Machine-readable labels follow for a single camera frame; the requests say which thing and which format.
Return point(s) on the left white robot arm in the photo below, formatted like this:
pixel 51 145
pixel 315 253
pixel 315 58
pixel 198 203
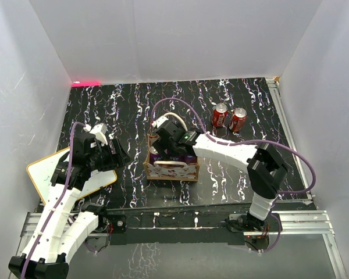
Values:
pixel 52 245

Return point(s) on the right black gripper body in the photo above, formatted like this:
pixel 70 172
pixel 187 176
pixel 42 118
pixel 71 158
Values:
pixel 161 146

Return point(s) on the aluminium frame rail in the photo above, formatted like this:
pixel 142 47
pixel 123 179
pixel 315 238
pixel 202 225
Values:
pixel 306 247

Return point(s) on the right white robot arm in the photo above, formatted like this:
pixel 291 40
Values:
pixel 263 164

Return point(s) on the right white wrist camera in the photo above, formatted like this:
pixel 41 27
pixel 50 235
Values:
pixel 159 121

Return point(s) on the pink tape strip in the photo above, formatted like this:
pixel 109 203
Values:
pixel 86 83

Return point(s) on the purple fanta can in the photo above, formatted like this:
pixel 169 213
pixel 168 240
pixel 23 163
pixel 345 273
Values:
pixel 154 155
pixel 177 158
pixel 189 159

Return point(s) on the red Coca-Cola can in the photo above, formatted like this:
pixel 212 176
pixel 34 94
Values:
pixel 220 112
pixel 238 119

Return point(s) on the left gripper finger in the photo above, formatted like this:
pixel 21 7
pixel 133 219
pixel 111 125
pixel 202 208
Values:
pixel 124 158
pixel 117 153

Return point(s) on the yellow-framed whiteboard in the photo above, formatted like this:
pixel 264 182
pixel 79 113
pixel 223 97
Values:
pixel 41 171

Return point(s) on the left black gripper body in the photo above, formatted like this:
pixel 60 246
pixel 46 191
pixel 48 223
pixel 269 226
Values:
pixel 103 158

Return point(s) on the burlap canvas tote bag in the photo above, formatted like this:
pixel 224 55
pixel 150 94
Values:
pixel 171 170

